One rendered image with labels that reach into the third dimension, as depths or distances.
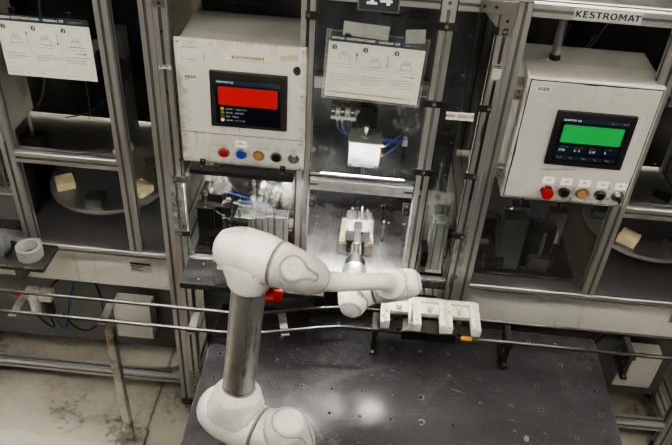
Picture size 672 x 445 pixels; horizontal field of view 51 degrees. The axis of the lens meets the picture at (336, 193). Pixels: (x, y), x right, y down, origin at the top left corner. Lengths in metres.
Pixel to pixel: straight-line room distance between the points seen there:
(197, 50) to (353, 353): 1.27
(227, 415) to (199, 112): 0.97
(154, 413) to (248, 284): 1.60
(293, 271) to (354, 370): 0.93
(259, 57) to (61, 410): 2.01
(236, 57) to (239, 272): 0.70
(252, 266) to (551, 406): 1.32
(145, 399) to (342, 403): 1.21
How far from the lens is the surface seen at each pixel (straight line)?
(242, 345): 2.13
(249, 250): 1.94
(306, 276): 1.88
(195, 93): 2.37
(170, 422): 3.45
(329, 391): 2.65
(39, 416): 3.60
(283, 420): 2.24
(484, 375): 2.80
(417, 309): 2.68
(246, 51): 2.26
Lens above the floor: 2.77
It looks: 36 degrees down
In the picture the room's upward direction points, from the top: 4 degrees clockwise
